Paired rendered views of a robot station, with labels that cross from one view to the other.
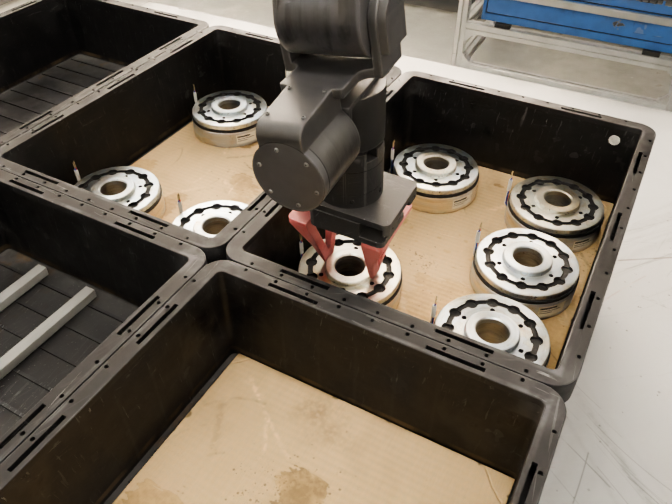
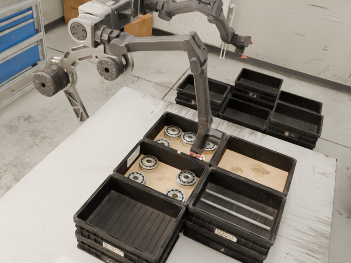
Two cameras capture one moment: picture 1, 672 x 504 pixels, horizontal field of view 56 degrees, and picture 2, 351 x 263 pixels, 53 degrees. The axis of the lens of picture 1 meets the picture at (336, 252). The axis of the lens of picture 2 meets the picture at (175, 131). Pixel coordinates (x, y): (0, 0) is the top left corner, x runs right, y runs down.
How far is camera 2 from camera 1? 180 cm
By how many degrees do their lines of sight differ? 71
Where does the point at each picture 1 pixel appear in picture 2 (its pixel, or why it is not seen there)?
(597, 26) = not seen: outside the picture
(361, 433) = (223, 163)
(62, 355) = (216, 201)
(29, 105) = (118, 235)
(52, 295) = (201, 206)
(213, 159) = (151, 185)
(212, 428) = not seen: hidden behind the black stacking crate
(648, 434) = not seen: hidden behind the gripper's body
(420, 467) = (227, 157)
